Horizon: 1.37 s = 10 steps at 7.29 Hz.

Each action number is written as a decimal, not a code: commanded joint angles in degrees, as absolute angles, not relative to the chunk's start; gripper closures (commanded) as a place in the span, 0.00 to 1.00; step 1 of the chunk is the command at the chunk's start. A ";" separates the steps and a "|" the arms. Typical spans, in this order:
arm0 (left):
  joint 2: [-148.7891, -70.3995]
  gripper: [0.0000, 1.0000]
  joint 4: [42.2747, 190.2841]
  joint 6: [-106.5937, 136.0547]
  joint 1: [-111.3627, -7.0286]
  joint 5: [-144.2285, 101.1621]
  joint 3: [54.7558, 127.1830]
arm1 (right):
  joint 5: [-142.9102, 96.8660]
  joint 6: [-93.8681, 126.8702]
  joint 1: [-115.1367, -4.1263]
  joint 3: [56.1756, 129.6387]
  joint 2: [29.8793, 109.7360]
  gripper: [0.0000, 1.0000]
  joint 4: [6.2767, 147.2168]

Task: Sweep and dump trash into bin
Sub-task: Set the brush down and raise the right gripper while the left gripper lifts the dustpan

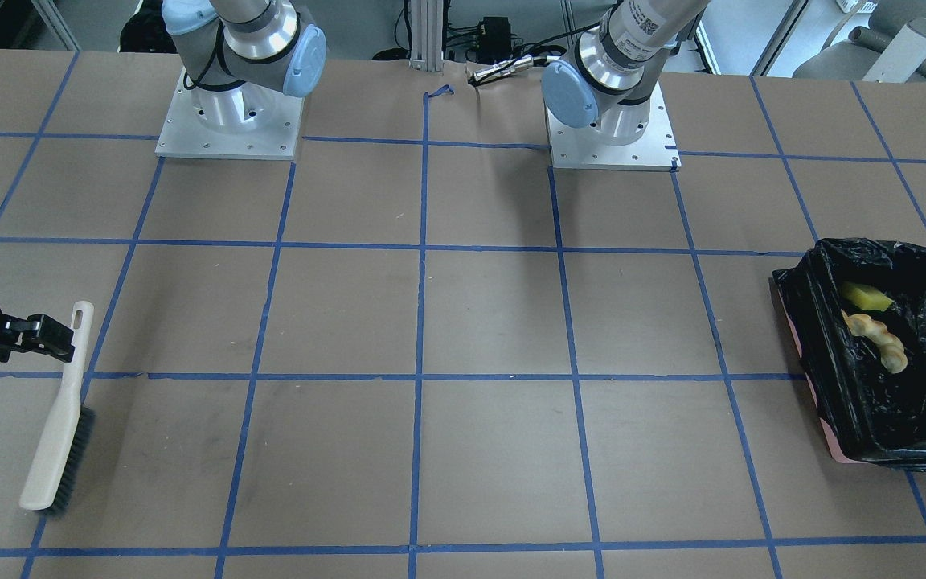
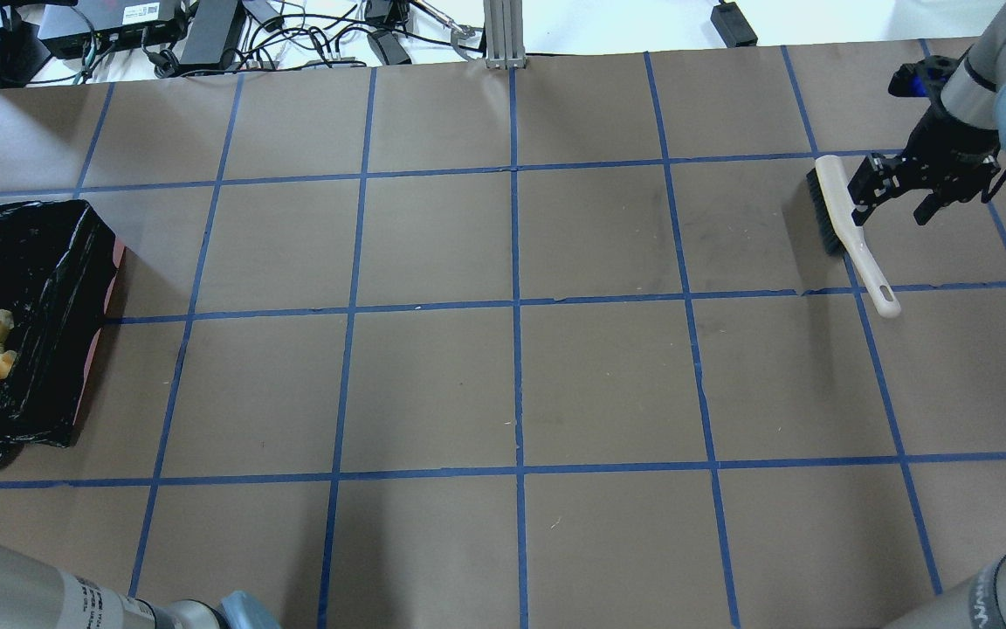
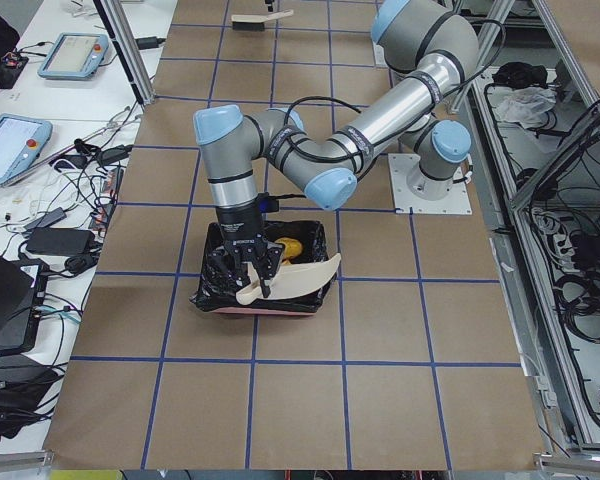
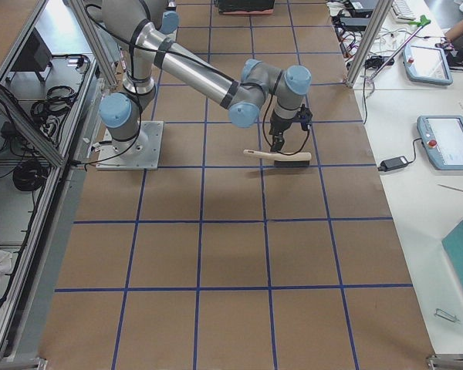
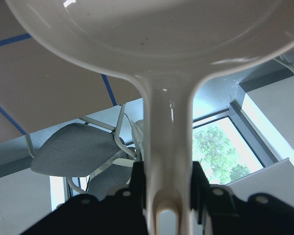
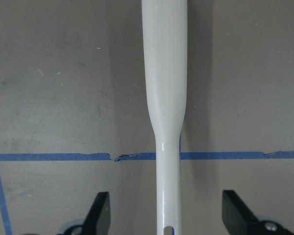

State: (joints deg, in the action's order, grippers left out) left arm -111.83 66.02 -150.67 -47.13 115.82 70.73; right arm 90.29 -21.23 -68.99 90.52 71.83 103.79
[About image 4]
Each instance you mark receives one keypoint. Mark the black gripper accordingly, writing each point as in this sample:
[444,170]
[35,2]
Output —
[279,127]

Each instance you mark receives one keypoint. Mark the beige hand brush black bristles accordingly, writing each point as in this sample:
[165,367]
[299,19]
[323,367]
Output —
[301,159]

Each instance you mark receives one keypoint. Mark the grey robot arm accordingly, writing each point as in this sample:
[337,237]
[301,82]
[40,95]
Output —
[143,28]

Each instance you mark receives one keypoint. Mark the bin with black bag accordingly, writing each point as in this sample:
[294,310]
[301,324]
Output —
[245,7]

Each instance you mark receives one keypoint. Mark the black power adapter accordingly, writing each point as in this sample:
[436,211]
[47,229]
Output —
[395,163]

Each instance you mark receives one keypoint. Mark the blue teach pendant far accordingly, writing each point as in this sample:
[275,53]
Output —
[427,65]

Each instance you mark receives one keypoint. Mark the blue teach pendant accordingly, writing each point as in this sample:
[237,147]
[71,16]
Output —
[442,138]
[427,65]

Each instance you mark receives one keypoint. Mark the blue teach pendant near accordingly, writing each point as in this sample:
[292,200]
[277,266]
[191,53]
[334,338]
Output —
[442,138]

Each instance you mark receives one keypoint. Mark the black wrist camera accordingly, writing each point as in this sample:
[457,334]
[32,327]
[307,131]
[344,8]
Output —
[304,117]

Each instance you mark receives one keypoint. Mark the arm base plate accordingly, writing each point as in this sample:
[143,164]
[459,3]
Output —
[143,154]

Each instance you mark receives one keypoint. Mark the aluminium frame post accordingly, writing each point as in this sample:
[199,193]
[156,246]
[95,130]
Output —
[376,21]

